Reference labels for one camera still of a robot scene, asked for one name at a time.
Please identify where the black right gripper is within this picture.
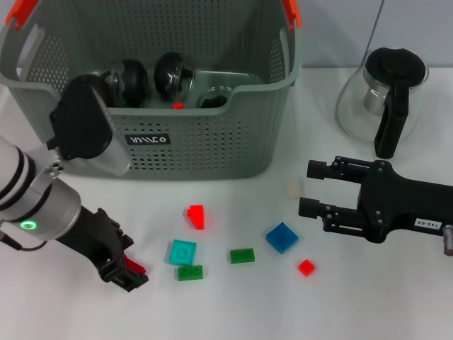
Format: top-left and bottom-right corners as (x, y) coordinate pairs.
(299, 155), (453, 245)

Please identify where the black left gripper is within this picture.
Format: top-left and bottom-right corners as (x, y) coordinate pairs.
(57, 204), (150, 294)

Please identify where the dark red long toy brick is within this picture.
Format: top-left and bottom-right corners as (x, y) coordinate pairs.
(125, 258), (148, 276)

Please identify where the cyan square toy plate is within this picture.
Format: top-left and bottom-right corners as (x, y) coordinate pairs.
(164, 239), (197, 267)

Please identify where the glass teacup black holder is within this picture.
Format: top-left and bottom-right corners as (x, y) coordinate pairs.
(195, 86), (234, 109)
(105, 59), (149, 108)
(154, 52), (197, 103)

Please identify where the grey perforated plastic storage bin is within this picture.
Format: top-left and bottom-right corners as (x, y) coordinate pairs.
(0, 0), (304, 182)

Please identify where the white toy brick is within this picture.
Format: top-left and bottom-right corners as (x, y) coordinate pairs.
(285, 178), (305, 201)

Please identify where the blue square toy plate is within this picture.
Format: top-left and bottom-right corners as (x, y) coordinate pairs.
(265, 222), (300, 255)

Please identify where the green toy brick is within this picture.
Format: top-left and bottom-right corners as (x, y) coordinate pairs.
(229, 247), (256, 265)
(176, 264), (205, 282)

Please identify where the red sloped toy brick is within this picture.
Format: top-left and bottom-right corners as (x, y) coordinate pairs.
(183, 204), (207, 231)

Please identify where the dark clay teapot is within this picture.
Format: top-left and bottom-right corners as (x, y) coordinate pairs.
(76, 72), (107, 89)

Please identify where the glass pitcher black lid handle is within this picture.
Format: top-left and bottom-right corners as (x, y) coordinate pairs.
(334, 45), (430, 159)

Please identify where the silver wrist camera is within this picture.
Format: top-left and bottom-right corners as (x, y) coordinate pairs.
(48, 75), (132, 177)

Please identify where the thin grey background cable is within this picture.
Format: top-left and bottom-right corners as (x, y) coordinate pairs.
(361, 0), (386, 63)

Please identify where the orange bin handle clip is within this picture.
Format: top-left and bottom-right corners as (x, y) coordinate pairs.
(5, 0), (38, 28)
(282, 0), (303, 33)

